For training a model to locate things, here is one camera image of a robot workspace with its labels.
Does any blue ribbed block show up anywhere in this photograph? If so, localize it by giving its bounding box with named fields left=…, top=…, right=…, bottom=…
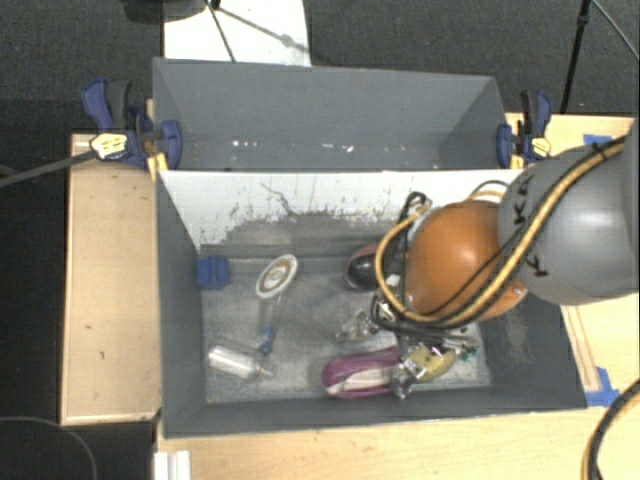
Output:
left=195, top=254, right=232, bottom=290

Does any black cylinder on white bracket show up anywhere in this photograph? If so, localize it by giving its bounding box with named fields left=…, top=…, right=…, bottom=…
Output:
left=371, top=272, right=402, bottom=325

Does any clear plastic bottle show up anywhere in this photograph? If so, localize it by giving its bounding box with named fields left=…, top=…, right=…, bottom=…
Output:
left=206, top=344, right=275, bottom=382

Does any pale wood board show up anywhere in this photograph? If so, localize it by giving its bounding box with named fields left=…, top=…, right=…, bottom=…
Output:
left=59, top=132, right=164, bottom=427

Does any small clear glass thing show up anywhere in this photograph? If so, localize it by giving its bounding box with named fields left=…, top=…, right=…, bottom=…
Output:
left=333, top=309, right=382, bottom=344

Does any dark shiny round thing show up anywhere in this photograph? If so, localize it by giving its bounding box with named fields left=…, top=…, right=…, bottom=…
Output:
left=343, top=241, right=384, bottom=291

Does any grey metal bin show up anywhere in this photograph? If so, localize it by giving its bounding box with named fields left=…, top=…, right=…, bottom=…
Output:
left=149, top=56, right=589, bottom=439

